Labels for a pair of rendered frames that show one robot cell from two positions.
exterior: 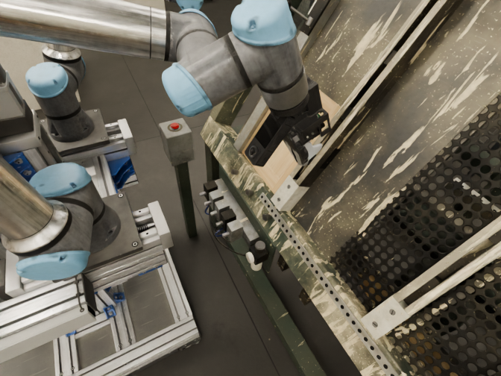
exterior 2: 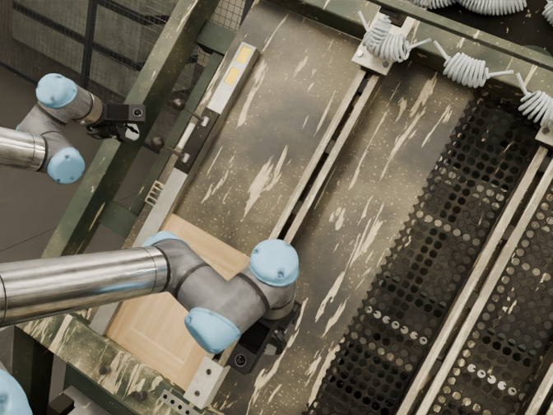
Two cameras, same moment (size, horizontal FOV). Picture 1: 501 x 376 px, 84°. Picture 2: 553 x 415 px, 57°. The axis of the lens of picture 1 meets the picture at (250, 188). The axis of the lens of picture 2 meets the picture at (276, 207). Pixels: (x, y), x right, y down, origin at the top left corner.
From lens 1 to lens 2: 0.54 m
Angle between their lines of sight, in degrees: 35
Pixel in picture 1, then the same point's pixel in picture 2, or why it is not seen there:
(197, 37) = (208, 276)
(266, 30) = (290, 277)
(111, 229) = not seen: outside the picture
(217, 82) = (248, 320)
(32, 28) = (57, 310)
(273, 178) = (173, 364)
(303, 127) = (284, 324)
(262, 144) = (250, 351)
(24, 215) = not seen: outside the picture
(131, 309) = not seen: outside the picture
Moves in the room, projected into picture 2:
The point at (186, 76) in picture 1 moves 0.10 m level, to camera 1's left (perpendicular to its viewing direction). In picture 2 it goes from (225, 322) to (157, 333)
